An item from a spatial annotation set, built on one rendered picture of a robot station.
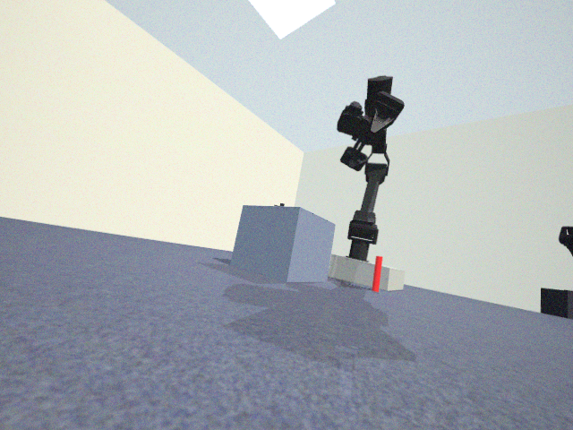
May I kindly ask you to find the red peg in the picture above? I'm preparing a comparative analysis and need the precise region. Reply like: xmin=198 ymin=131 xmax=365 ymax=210
xmin=372 ymin=256 xmax=382 ymax=292

